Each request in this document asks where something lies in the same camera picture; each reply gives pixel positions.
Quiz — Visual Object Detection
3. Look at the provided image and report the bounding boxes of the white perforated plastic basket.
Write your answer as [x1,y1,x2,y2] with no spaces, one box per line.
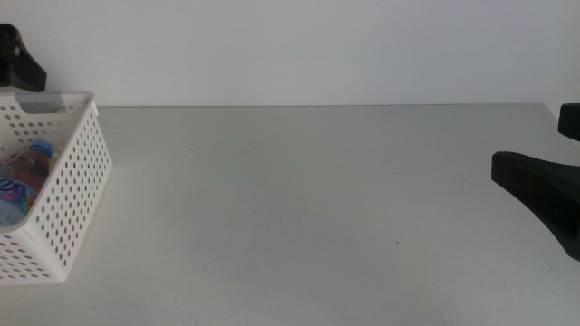
[0,91,113,285]

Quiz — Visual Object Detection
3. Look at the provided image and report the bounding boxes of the clear water bottle blue cap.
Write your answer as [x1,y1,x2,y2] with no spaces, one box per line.
[0,139,56,227]

